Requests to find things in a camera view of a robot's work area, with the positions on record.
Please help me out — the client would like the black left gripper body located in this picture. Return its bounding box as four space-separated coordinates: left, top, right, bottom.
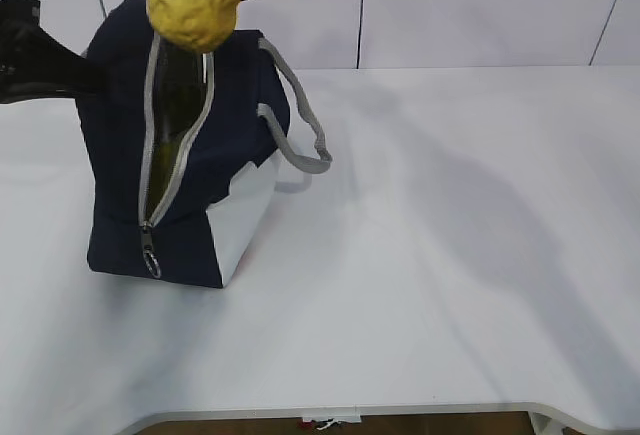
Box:
1 0 54 104

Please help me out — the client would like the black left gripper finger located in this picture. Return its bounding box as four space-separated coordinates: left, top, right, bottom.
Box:
34 29 108 99

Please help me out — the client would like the yellow pear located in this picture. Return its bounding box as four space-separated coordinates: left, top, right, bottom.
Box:
146 0 242 54

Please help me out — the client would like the navy blue lunch bag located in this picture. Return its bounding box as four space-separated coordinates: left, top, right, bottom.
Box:
76 0 332 288

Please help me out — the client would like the yellow banana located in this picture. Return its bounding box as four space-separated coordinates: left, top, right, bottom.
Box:
145 41 207 216

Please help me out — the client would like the white bracket under table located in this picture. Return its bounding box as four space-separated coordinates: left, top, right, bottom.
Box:
300 407 362 431

